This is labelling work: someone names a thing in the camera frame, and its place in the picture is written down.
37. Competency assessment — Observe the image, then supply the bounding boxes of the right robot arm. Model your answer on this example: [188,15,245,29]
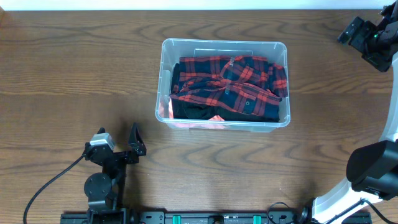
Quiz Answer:
[292,2,397,223]

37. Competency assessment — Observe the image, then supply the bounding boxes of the pink garment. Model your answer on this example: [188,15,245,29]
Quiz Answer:
[158,98,226,130]

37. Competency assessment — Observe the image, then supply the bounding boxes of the left black cable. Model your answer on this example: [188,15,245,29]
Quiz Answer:
[22,154,86,224]

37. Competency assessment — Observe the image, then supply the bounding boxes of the clear plastic storage bin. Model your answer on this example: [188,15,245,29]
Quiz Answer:
[155,38,291,133]

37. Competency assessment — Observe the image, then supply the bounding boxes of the black garment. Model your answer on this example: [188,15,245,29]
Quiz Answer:
[170,62,280,123]

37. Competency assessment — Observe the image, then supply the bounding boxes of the red navy plaid shirt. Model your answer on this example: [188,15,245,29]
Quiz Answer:
[169,55,289,122]

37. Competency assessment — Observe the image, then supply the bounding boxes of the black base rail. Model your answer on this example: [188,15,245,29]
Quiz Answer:
[60,210,373,224]

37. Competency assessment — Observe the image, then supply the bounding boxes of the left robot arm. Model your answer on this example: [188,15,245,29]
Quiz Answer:
[82,123,147,223]

